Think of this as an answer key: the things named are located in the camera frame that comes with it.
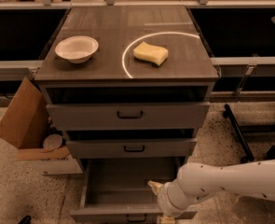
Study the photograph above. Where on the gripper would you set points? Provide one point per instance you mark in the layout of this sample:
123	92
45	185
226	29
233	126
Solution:
164	197

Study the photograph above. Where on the grey bottom drawer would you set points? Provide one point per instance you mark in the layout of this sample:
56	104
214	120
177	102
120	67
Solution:
116	191

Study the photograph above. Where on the grey drawer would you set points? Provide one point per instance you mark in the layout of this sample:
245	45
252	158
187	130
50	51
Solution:
116	191
135	148
128	116

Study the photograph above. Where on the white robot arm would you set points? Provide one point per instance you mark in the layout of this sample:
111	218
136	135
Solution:
197	182

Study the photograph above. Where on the grey middle drawer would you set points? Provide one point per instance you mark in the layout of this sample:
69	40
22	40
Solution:
135	148

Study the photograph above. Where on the grey top drawer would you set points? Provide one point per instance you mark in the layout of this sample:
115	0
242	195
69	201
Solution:
128	116

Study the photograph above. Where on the grey drawer cabinet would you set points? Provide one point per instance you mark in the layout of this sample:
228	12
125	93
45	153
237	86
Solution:
114	76

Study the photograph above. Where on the small bowl in box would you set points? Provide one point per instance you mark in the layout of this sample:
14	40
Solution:
53	141

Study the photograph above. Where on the black object bottom left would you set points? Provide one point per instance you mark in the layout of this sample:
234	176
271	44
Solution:
26	220

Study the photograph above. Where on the yellow sponge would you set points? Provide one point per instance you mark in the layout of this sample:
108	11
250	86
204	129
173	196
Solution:
151	53

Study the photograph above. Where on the open cardboard box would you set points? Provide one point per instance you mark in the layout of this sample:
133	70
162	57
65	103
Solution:
26	125

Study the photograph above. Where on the white bowl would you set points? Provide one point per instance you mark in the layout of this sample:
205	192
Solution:
77	49

